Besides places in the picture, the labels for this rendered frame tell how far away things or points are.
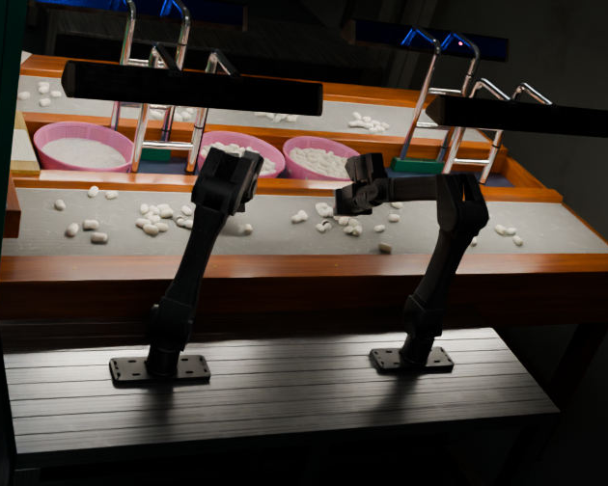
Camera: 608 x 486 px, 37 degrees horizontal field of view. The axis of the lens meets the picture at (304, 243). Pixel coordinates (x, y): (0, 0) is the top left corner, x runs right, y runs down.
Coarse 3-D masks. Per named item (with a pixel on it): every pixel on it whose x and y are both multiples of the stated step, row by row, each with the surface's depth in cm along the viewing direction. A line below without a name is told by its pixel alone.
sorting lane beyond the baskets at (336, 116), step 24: (48, 96) 262; (192, 120) 274; (216, 120) 279; (240, 120) 284; (264, 120) 289; (312, 120) 299; (336, 120) 304; (360, 120) 310; (384, 120) 316; (408, 120) 322
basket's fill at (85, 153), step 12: (48, 144) 240; (60, 144) 241; (72, 144) 242; (84, 144) 244; (96, 144) 247; (60, 156) 234; (72, 156) 237; (84, 156) 237; (96, 156) 240; (108, 156) 241; (120, 156) 243
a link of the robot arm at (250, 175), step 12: (216, 156) 181; (228, 156) 184; (240, 156) 182; (204, 168) 180; (216, 168) 180; (228, 168) 184; (240, 168) 181; (228, 180) 184; (240, 180) 179; (252, 180) 201; (192, 192) 178; (240, 192) 180
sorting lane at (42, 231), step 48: (48, 192) 217; (144, 192) 228; (48, 240) 199; (144, 240) 209; (240, 240) 220; (288, 240) 226; (336, 240) 233; (384, 240) 239; (432, 240) 247; (480, 240) 254; (528, 240) 262; (576, 240) 271
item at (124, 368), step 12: (156, 348) 176; (168, 348) 177; (120, 360) 180; (132, 360) 181; (144, 360) 182; (156, 360) 177; (168, 360) 177; (180, 360) 185; (192, 360) 186; (204, 360) 187; (120, 372) 177; (132, 372) 178; (144, 372) 179; (156, 372) 179; (168, 372) 179; (180, 372) 182; (192, 372) 183; (204, 372) 184
